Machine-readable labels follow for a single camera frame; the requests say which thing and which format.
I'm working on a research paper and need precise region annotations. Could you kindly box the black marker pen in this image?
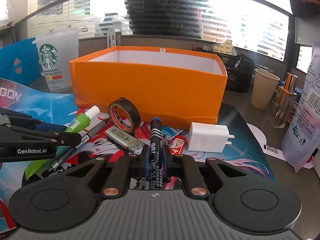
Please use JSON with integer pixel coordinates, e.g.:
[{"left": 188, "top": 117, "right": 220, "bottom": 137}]
[{"left": 146, "top": 117, "right": 163, "bottom": 190}]

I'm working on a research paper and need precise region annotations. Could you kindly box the green glue tube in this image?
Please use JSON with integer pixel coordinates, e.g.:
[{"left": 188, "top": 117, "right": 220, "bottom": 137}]
[{"left": 24, "top": 106, "right": 100, "bottom": 180}]

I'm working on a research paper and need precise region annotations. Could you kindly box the white power adapter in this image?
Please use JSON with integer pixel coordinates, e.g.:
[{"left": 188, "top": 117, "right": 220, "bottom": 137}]
[{"left": 187, "top": 122, "right": 235, "bottom": 153}]

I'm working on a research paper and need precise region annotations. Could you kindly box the black vinyl tape roll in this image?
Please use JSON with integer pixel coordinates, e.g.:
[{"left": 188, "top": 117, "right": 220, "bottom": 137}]
[{"left": 108, "top": 97, "right": 141, "bottom": 134}]

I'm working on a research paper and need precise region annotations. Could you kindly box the red small packet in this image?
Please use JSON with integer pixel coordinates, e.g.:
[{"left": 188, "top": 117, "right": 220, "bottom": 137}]
[{"left": 169, "top": 135, "right": 187, "bottom": 155}]

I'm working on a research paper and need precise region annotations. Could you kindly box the silver green lighter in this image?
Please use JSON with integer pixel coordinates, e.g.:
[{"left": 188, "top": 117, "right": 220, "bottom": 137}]
[{"left": 105, "top": 126, "right": 145, "bottom": 154}]

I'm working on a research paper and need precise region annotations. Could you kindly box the thin black pen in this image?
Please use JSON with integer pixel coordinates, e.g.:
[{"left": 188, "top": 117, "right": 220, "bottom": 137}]
[{"left": 48, "top": 118, "right": 110, "bottom": 172}]

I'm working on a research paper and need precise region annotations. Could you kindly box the blue paper bag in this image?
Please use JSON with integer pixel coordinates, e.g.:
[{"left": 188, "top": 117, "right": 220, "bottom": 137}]
[{"left": 0, "top": 38, "right": 41, "bottom": 86}]

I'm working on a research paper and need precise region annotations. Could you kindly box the orange cardboard box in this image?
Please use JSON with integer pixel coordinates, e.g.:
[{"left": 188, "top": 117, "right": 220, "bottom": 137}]
[{"left": 69, "top": 46, "right": 228, "bottom": 130}]

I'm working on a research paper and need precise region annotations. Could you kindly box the Starbucks plastic cup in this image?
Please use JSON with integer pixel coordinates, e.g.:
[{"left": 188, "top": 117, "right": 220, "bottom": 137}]
[{"left": 34, "top": 28, "right": 79, "bottom": 92}]

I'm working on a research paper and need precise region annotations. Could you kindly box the white QR paper card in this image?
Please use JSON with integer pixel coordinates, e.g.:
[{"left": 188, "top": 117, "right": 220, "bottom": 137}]
[{"left": 247, "top": 123, "right": 319, "bottom": 169}]

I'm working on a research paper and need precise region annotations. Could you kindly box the white pen box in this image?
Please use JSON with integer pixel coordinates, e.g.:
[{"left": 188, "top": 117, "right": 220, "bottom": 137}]
[{"left": 107, "top": 28, "right": 122, "bottom": 48}]

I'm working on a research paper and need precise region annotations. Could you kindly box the black mesh organizer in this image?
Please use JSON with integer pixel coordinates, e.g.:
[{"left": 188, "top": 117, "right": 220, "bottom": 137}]
[{"left": 192, "top": 44, "right": 255, "bottom": 93}]

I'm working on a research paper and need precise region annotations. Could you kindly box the beige paper cup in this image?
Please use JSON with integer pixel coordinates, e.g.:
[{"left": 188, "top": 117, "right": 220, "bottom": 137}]
[{"left": 251, "top": 69, "right": 280, "bottom": 109}]

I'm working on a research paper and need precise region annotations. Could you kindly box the gold clear pen holder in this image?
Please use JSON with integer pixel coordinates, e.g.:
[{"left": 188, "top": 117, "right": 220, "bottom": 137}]
[{"left": 267, "top": 72, "right": 298, "bottom": 129}]

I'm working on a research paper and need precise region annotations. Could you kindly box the yellow toy brick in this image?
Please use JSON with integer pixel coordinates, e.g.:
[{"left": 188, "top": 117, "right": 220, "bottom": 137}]
[{"left": 212, "top": 40, "right": 233, "bottom": 55}]

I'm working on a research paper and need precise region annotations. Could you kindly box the white purple refill pouch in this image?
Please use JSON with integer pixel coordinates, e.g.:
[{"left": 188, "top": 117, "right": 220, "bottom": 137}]
[{"left": 281, "top": 41, "right": 319, "bottom": 172}]

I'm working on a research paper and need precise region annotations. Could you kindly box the person in black coat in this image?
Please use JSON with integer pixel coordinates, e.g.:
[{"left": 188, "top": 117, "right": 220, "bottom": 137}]
[{"left": 124, "top": 0, "right": 201, "bottom": 39}]

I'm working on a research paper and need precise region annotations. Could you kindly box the grey partition panel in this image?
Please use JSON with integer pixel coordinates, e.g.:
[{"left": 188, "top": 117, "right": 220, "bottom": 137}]
[{"left": 295, "top": 15, "right": 320, "bottom": 46}]

